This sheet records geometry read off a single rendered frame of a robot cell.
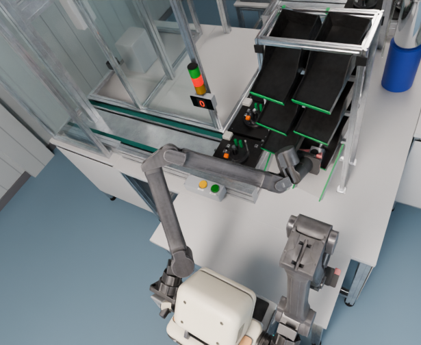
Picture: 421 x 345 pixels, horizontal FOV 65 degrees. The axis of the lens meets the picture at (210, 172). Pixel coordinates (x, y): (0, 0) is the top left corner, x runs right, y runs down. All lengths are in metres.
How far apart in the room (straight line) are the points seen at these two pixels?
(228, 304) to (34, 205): 2.86
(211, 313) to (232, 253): 0.63
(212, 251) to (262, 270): 0.25
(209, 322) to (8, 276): 2.58
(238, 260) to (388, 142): 0.95
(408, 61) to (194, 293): 1.53
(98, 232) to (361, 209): 2.15
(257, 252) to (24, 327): 2.08
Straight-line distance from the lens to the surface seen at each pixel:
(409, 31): 1.89
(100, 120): 2.35
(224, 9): 2.60
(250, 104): 1.93
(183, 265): 1.16
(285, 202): 1.66
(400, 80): 2.06
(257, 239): 1.59
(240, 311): 0.99
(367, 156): 1.82
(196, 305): 1.01
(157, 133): 2.05
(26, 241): 3.45
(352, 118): 1.28
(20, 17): 2.01
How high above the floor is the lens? 2.33
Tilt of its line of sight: 54 degrees down
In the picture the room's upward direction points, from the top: 24 degrees counter-clockwise
